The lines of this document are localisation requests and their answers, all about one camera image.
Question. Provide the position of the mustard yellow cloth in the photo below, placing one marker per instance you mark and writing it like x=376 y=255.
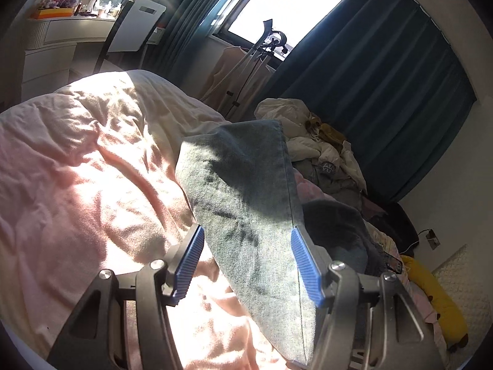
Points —
x=327 y=131

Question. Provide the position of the narrow teal curtain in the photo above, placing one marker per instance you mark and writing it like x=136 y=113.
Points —
x=192 y=15

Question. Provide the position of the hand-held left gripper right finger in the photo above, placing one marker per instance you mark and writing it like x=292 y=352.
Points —
x=306 y=269

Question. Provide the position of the wide teal curtain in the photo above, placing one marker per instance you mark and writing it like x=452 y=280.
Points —
x=385 y=84

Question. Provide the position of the grey-blue denim jeans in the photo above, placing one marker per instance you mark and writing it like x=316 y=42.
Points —
x=238 y=200

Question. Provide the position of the wall socket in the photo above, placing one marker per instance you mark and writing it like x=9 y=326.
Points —
x=432 y=237

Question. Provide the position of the yellow plush pillow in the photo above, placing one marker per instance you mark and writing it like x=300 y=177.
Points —
x=435 y=296

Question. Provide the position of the beige hanging garment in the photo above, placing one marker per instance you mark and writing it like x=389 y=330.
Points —
x=223 y=73

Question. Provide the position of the grey printed garment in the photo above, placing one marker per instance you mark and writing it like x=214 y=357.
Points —
x=327 y=173

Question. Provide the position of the white dressing table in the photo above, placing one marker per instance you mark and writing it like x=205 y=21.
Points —
x=54 y=46

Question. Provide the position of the black garment steamer stand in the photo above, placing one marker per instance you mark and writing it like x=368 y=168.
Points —
x=265 y=42

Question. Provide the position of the window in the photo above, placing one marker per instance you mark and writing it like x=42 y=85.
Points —
x=292 y=4

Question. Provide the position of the pink duvet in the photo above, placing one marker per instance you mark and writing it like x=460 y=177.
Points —
x=77 y=162

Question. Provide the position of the white quilted mat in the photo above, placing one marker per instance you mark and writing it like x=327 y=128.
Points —
x=466 y=289

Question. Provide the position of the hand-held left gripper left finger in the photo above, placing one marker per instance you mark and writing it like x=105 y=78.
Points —
x=188 y=266

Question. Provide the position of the black cloth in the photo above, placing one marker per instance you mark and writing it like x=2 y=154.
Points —
x=402 y=227

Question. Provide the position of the white chair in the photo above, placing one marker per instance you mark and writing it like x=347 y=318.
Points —
x=131 y=27

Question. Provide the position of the dark blue cloth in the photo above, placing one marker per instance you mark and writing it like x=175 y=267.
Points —
x=339 y=227

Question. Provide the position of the orange box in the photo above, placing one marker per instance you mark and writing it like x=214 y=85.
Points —
x=50 y=13

